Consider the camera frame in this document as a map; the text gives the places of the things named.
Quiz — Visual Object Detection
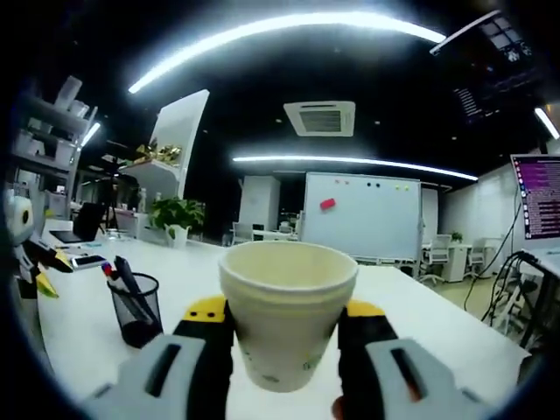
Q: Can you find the smartphone in pale case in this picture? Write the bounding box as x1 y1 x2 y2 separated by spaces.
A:
71 254 109 270

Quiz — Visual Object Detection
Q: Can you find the white pillar cabinet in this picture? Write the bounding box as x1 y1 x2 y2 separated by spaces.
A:
239 174 282 231

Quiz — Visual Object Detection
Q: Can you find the black cable bundle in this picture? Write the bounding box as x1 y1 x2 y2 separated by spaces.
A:
462 200 546 345

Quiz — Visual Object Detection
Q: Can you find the short ceiling light strip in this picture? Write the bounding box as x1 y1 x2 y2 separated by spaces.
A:
80 122 102 148
533 107 560 141

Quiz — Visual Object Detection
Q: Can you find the black mesh pen holder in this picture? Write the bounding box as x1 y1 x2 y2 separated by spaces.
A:
107 273 165 350

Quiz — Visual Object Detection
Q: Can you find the dark wall screen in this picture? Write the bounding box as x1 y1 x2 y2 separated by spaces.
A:
430 10 550 127

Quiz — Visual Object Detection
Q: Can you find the ceiling air conditioner vent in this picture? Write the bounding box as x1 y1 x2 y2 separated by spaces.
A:
283 101 357 138

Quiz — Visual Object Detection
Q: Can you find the black laptop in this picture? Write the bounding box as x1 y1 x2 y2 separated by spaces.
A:
50 201 107 244

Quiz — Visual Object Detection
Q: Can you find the potted green plant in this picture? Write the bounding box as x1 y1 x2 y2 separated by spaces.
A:
147 196 207 249

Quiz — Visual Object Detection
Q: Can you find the black tripod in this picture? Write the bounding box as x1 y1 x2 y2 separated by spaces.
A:
101 174 120 231

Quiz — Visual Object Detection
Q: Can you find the white office chair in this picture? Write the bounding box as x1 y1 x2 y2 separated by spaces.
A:
230 221 256 245

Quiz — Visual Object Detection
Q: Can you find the standing whiteboard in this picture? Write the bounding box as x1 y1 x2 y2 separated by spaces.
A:
300 171 425 263

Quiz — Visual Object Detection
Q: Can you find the white curved display stand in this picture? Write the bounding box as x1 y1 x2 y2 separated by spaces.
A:
124 89 211 207

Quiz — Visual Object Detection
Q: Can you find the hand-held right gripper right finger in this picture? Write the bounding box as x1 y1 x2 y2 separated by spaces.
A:
337 299 487 420

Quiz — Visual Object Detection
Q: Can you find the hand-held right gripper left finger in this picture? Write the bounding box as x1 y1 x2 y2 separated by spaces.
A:
82 296 235 420

